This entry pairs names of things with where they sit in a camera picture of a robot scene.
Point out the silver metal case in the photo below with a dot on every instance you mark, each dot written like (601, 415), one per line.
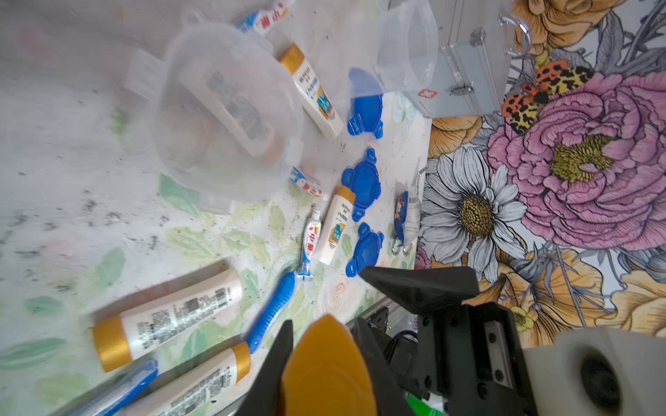
(455, 56)

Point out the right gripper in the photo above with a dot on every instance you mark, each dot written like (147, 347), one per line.
(469, 355)

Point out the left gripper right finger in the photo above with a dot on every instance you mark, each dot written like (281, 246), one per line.
(389, 397)

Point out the blue toothbrush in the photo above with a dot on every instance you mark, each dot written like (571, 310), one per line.
(124, 391)
(279, 299)

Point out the small toothpaste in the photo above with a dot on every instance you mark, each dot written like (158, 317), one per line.
(310, 239)
(306, 184)
(262, 21)

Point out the white gold tube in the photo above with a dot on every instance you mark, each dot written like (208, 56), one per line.
(126, 337)
(313, 96)
(337, 218)
(197, 387)
(232, 108)
(326, 374)

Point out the blue lid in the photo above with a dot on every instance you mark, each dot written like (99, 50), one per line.
(366, 109)
(363, 180)
(366, 252)

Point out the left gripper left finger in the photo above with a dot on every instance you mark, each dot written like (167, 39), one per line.
(265, 395)

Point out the clear plastic cup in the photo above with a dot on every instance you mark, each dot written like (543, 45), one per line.
(394, 52)
(195, 148)

